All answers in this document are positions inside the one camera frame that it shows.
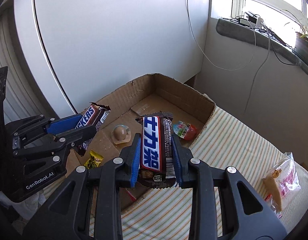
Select red dried fruit pack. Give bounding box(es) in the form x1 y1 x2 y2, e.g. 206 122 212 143
125 188 137 202

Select packaged sliced bread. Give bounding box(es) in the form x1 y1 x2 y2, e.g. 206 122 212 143
263 152 301 211

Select white hanging cable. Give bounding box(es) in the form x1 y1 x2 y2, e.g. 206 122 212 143
181 0 257 72

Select white power strip with adapters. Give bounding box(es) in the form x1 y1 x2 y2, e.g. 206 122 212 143
234 12 264 29

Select dark window sill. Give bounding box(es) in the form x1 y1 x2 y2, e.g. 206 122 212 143
216 18 308 75

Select yellow candy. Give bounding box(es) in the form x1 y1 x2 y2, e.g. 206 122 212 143
84 150 104 169

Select brown ball candy pink wrapper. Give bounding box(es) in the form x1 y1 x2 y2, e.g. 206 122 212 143
111 125 131 145

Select white refrigerator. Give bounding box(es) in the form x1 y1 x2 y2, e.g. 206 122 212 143
14 0 209 117

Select Snickers bar English label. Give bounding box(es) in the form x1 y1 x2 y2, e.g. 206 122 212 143
75 102 111 157

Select grey hanging cable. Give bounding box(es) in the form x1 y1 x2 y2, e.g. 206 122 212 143
244 24 272 117

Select Snickers bar Chinese label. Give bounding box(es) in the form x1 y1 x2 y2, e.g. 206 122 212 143
136 112 176 189

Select brown cardboard box tray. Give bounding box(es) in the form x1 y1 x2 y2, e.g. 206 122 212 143
63 73 216 213

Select potted spider plant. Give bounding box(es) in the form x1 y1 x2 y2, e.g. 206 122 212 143
283 9 308 65

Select dark cake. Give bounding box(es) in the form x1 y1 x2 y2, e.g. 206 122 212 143
265 194 283 219

